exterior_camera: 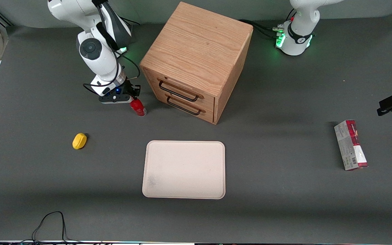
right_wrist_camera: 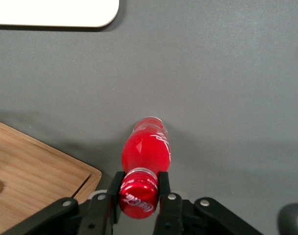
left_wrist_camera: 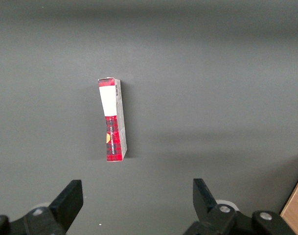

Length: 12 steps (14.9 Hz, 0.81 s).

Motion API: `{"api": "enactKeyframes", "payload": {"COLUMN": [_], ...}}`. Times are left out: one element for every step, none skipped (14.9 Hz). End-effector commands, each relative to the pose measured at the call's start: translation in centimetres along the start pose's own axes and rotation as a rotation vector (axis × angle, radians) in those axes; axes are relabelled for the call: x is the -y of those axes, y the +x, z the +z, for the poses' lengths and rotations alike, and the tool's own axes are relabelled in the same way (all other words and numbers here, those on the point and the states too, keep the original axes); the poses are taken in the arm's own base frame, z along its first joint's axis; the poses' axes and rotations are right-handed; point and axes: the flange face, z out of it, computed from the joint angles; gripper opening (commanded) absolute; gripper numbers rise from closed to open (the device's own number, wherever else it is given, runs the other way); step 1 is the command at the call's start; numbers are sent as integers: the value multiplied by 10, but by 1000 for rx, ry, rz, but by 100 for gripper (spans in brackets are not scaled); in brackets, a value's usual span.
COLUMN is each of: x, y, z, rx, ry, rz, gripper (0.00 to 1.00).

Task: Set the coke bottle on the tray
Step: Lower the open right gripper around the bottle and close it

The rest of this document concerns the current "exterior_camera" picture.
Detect grey and red carton box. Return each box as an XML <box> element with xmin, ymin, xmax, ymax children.
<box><xmin>334</xmin><ymin>119</ymin><xmax>369</xmax><ymax>171</ymax></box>

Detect red coke bottle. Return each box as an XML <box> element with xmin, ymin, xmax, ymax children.
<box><xmin>130</xmin><ymin>98</ymin><xmax>147</xmax><ymax>117</ymax></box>

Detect wooden drawer front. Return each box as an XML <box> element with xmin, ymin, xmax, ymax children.
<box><xmin>155</xmin><ymin>93</ymin><xmax>215</xmax><ymax>124</ymax></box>
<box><xmin>144</xmin><ymin>68</ymin><xmax>216</xmax><ymax>109</ymax></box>

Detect beige rectangular tray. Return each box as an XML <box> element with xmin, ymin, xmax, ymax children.
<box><xmin>142</xmin><ymin>140</ymin><xmax>226</xmax><ymax>200</ymax></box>

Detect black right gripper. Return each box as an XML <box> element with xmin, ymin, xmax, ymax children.
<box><xmin>114</xmin><ymin>82</ymin><xmax>141</xmax><ymax>102</ymax></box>

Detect black arm base cables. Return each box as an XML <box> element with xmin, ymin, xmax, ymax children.
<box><xmin>239</xmin><ymin>9</ymin><xmax>297</xmax><ymax>39</ymax></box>
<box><xmin>116</xmin><ymin>15</ymin><xmax>141</xmax><ymax>28</ymax></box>

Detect wooden drawer cabinet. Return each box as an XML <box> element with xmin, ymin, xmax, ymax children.
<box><xmin>139</xmin><ymin>1</ymin><xmax>254</xmax><ymax>125</ymax></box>

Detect yellow lemon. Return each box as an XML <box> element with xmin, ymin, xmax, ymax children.
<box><xmin>72</xmin><ymin>133</ymin><xmax>88</xmax><ymax>150</ymax></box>

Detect black left arm base cables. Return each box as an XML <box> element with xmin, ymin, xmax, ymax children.
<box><xmin>239</xmin><ymin>9</ymin><xmax>297</xmax><ymax>39</ymax></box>

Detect black wire drawer handle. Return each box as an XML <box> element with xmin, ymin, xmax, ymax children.
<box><xmin>158</xmin><ymin>79</ymin><xmax>204</xmax><ymax>102</ymax></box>
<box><xmin>165</xmin><ymin>95</ymin><xmax>206</xmax><ymax>116</ymax></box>

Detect thin black table cable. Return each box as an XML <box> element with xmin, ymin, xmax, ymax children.
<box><xmin>19</xmin><ymin>211</ymin><xmax>81</xmax><ymax>244</ymax></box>

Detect black right arm base cables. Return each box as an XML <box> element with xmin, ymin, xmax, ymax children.
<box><xmin>116</xmin><ymin>15</ymin><xmax>141</xmax><ymax>28</ymax></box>

